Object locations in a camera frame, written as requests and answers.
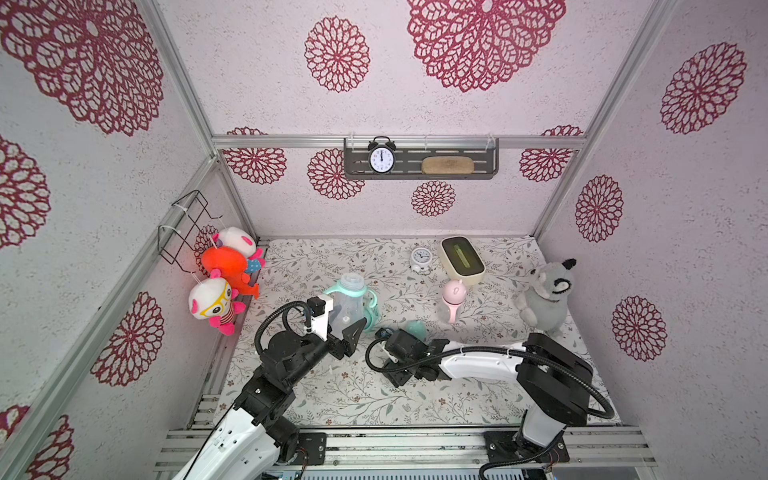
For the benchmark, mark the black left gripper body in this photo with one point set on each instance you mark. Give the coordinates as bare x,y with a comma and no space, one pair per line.
314,350

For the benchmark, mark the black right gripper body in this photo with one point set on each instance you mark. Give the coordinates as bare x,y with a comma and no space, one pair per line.
395,354

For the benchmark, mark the pink bear cap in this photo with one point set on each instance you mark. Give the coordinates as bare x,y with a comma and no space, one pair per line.
454,292

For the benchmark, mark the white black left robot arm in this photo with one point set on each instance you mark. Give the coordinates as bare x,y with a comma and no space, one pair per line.
254,434

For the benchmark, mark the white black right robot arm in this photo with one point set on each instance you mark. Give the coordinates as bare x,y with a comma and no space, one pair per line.
557,381

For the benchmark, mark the mint bear cap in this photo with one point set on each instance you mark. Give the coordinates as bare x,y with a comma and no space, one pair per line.
417,329

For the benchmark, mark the floral table mat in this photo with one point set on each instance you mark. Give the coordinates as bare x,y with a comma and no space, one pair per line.
347,392

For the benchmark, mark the white plush yellow glasses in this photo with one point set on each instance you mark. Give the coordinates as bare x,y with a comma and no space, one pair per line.
214,300

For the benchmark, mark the white small alarm clock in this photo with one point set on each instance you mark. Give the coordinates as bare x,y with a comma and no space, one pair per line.
421,259

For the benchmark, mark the orange red plush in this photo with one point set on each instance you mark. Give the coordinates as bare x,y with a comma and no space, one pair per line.
229,264

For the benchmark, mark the cream box green lid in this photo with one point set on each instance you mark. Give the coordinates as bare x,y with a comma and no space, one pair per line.
461,261

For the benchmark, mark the white pink plush top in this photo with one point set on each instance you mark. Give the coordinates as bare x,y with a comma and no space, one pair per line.
238,240

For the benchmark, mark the grey raccoon plush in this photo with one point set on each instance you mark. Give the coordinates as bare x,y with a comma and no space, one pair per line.
542,305

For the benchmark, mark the black alarm clock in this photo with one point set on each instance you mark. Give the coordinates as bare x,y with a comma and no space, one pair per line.
381,154

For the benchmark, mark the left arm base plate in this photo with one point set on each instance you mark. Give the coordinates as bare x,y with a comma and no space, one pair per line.
304,448

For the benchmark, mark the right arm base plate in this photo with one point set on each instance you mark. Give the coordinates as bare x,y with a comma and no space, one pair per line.
510,447

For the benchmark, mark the black wire basket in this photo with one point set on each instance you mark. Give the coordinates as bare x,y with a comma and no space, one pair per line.
173,240

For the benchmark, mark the grey wall shelf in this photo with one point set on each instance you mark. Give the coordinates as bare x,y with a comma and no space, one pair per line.
408,160

